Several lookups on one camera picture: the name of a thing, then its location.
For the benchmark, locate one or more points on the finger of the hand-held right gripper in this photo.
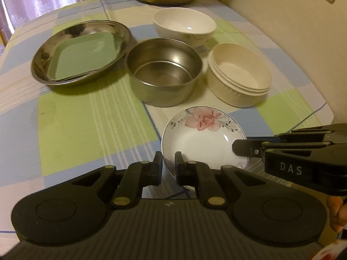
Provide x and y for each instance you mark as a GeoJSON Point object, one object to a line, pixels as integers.
{"type": "Point", "coordinates": [245, 148]}
{"type": "Point", "coordinates": [329, 149]}

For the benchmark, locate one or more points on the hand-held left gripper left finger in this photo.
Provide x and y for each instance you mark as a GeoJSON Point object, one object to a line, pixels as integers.
{"type": "Point", "coordinates": [156, 169]}

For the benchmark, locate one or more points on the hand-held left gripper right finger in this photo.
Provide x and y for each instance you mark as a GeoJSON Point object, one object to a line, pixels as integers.
{"type": "Point", "coordinates": [180, 169]}

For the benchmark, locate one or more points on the floral white small plate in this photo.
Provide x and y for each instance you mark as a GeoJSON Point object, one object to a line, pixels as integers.
{"type": "Point", "coordinates": [203, 143]}

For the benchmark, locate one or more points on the cream plastic bowl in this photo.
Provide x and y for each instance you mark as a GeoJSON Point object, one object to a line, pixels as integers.
{"type": "Point", "coordinates": [230, 94]}

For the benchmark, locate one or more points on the stainless steel bowl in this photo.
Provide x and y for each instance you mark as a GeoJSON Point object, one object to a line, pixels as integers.
{"type": "Point", "coordinates": [151, 92]}

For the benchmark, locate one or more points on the green square plate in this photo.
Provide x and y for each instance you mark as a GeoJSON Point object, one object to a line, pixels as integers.
{"type": "Point", "coordinates": [81, 57]}

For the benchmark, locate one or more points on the white ceramic bowl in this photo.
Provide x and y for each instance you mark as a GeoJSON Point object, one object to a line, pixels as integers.
{"type": "Point", "coordinates": [176, 21]}

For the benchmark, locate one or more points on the stainless steel round plate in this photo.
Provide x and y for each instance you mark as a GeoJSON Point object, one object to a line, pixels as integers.
{"type": "Point", "coordinates": [44, 58]}

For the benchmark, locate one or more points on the person's right hand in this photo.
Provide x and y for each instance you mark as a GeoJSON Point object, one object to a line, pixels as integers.
{"type": "Point", "coordinates": [337, 214]}

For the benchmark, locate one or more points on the red white printed cloth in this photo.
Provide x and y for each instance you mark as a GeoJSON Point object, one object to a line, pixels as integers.
{"type": "Point", "coordinates": [329, 252]}

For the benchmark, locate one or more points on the checkered tablecloth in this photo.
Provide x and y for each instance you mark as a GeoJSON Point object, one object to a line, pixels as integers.
{"type": "Point", "coordinates": [81, 130]}

